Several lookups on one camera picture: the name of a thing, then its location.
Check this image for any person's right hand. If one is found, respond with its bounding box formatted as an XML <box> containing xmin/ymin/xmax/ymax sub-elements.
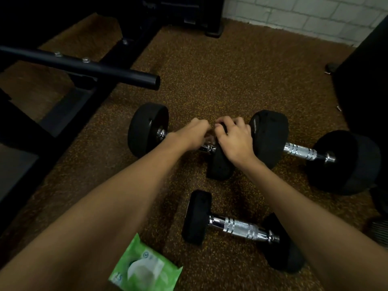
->
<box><xmin>215</xmin><ymin>116</ymin><xmax>259</xmax><ymax>171</ymax></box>

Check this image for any person's left hand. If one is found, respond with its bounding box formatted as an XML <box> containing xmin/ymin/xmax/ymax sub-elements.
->
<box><xmin>170</xmin><ymin>118</ymin><xmax>213</xmax><ymax>151</ymax></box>

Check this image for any black medium dumbbell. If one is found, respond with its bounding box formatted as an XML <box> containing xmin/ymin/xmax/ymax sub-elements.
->
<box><xmin>127</xmin><ymin>102</ymin><xmax>236</xmax><ymax>181</ymax></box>

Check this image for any person's right forearm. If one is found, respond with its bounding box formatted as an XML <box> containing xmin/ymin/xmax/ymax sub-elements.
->
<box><xmin>240</xmin><ymin>157</ymin><xmax>388</xmax><ymax>291</ymax></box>

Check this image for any person's left forearm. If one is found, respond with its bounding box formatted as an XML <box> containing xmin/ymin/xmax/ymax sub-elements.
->
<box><xmin>0</xmin><ymin>133</ymin><xmax>184</xmax><ymax>291</ymax></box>

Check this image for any black small dumbbell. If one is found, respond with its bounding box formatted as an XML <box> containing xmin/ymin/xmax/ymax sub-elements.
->
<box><xmin>181</xmin><ymin>190</ymin><xmax>307</xmax><ymax>274</ymax></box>

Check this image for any black machine base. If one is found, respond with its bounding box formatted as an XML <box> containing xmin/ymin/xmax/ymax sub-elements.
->
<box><xmin>152</xmin><ymin>0</ymin><xmax>227</xmax><ymax>39</ymax></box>

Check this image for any black round metal bar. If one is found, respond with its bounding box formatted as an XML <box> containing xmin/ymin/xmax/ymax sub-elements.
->
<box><xmin>0</xmin><ymin>45</ymin><xmax>161</xmax><ymax>91</ymax></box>

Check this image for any black large dumbbell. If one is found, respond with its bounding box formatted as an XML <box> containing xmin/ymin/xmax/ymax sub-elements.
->
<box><xmin>249</xmin><ymin>110</ymin><xmax>382</xmax><ymax>196</ymax></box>

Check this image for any green wet wipes packet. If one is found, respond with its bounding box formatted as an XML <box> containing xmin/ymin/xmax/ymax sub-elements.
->
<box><xmin>108</xmin><ymin>233</ymin><xmax>184</xmax><ymax>291</ymax></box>

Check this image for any black equipment block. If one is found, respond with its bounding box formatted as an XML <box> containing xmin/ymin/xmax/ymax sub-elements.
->
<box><xmin>332</xmin><ymin>15</ymin><xmax>388</xmax><ymax>187</ymax></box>

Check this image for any black ribbed object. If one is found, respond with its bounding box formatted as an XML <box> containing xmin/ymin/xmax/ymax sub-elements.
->
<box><xmin>367</xmin><ymin>186</ymin><xmax>388</xmax><ymax>247</ymax></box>

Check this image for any black metal bench frame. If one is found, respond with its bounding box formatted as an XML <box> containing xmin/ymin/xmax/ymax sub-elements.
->
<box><xmin>0</xmin><ymin>0</ymin><xmax>166</xmax><ymax>237</ymax></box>

